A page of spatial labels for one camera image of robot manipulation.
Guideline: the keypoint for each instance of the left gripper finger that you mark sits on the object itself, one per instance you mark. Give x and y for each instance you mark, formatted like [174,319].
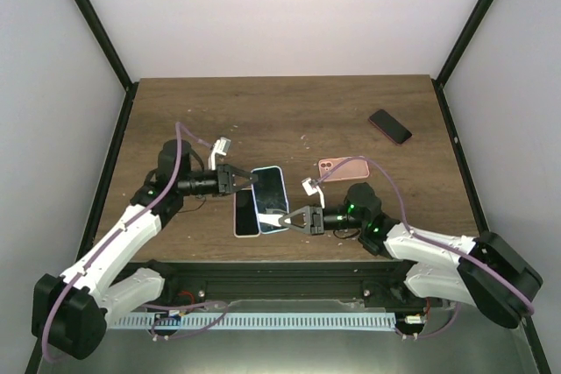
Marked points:
[238,174]
[236,185]

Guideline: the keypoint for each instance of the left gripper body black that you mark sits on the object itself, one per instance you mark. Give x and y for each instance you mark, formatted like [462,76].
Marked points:
[223,176]

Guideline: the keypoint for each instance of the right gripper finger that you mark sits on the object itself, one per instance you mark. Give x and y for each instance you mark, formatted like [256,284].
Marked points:
[300,215]
[290,224]

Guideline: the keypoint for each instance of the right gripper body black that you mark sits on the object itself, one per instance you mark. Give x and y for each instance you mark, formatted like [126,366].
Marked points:
[318,222]

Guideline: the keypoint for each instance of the blue phone black screen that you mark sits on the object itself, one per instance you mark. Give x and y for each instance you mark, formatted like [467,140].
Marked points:
[269,194]

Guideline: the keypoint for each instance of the light blue phone case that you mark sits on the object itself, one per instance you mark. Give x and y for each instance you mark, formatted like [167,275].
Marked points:
[285,190]

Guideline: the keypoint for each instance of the white phone black screen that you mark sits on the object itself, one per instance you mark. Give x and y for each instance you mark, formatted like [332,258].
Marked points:
[244,214]

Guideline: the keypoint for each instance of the beige phone case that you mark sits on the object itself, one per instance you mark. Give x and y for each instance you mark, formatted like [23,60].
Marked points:
[234,216]

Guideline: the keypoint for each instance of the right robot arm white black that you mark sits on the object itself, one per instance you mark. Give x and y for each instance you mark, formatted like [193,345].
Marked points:
[484,271]

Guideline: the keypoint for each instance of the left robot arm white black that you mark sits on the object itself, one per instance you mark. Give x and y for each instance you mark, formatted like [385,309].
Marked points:
[72,311]

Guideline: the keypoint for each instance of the pink phone case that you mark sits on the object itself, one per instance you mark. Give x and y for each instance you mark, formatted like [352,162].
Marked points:
[342,169]

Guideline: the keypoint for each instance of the red phone black screen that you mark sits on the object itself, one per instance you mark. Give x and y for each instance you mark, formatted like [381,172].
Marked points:
[390,127]

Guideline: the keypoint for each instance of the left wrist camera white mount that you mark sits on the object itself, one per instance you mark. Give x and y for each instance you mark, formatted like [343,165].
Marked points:
[218,149]

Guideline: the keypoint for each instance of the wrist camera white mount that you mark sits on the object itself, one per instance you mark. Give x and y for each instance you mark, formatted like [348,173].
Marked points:
[312,187]
[218,149]

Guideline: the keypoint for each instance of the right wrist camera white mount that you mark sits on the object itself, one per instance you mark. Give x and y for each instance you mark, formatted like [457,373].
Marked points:
[312,187]

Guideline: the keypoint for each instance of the left black table edge rail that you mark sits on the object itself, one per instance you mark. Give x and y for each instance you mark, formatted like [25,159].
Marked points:
[109,164]

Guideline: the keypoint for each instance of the black table edge rail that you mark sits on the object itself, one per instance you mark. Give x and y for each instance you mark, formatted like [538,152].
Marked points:
[470,189]
[109,164]

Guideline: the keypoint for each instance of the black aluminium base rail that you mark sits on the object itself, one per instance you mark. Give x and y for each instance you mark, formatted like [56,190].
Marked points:
[376,283]

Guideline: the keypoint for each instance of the light blue slotted cable duct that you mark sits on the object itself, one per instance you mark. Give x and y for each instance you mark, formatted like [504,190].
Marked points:
[262,321]

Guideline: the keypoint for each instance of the right black table edge rail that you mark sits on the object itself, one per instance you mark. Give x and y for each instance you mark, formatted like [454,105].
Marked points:
[470,189]

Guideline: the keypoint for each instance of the left black frame post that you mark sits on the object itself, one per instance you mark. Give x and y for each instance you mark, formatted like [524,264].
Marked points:
[97,29]

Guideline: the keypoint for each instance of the black frame post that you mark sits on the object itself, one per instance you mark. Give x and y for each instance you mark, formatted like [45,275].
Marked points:
[97,29]
[464,39]

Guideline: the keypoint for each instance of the right black frame post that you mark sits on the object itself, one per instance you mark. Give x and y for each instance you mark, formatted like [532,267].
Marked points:
[464,39]

